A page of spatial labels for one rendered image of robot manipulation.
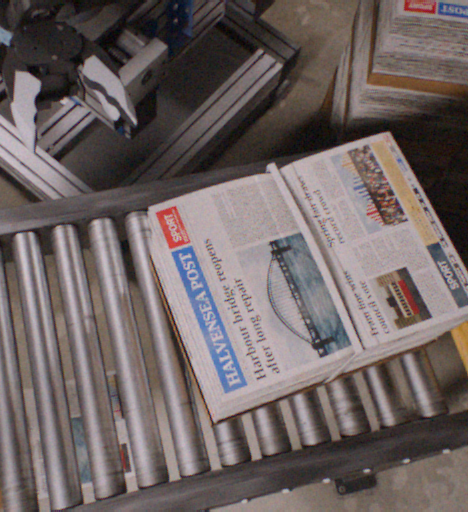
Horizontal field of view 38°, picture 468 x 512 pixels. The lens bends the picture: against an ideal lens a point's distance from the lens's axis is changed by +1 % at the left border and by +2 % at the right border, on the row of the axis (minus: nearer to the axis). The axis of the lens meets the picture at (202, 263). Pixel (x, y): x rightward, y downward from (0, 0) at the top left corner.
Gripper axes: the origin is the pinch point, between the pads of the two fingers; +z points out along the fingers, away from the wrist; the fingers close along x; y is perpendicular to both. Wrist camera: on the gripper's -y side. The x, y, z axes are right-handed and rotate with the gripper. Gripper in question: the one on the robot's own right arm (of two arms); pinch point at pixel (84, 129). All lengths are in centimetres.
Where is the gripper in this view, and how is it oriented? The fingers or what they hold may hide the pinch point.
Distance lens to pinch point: 75.1
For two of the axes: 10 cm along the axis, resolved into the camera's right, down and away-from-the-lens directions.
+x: -9.0, 3.0, -3.2
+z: 4.0, 8.6, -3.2
